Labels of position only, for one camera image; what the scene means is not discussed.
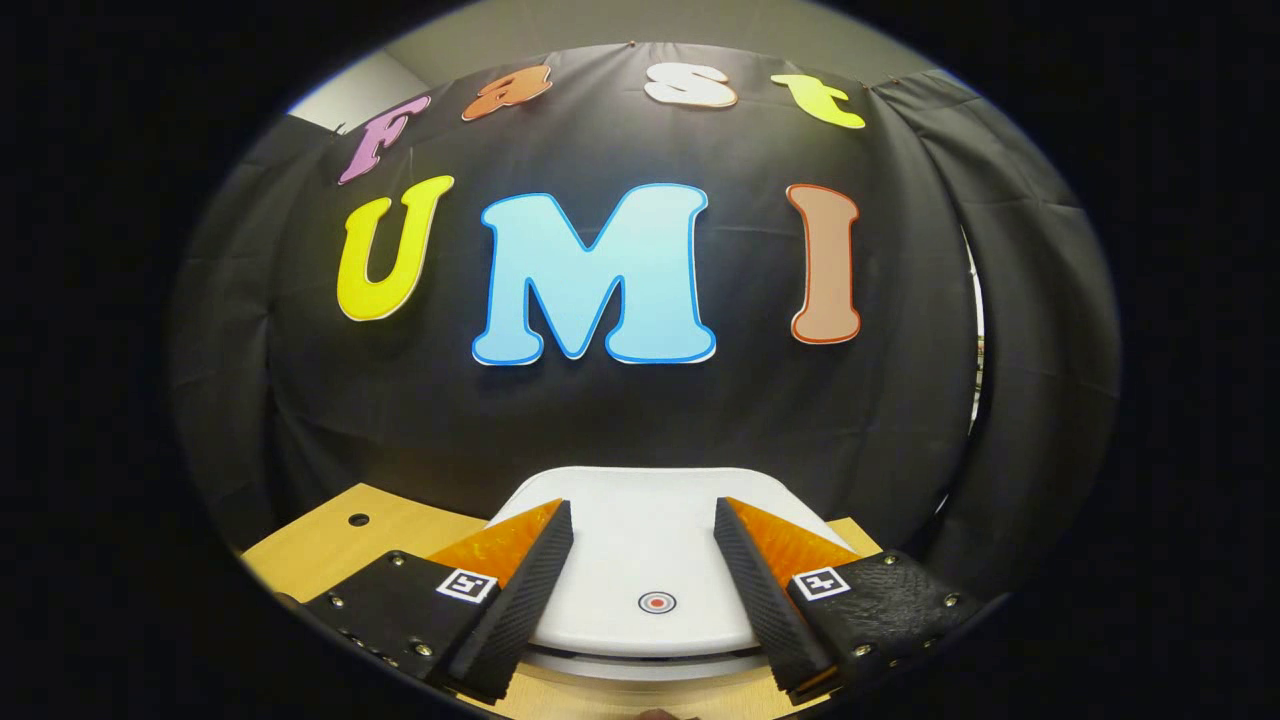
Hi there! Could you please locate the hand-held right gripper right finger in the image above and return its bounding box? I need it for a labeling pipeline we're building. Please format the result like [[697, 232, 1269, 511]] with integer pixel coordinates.
[[713, 496, 986, 706]]

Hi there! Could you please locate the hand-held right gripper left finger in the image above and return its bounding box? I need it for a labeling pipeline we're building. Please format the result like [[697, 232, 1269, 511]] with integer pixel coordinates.
[[300, 498, 575, 704]]

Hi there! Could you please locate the white desktop garbage bin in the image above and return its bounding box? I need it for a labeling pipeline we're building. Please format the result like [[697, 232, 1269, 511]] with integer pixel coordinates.
[[485, 466, 856, 683]]

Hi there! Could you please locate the wooden desktop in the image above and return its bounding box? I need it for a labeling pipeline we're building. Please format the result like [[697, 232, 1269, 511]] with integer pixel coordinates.
[[243, 483, 886, 720]]

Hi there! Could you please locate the black backdrop cloth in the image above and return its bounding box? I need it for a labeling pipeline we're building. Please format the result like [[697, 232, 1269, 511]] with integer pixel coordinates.
[[168, 40, 1121, 601]]

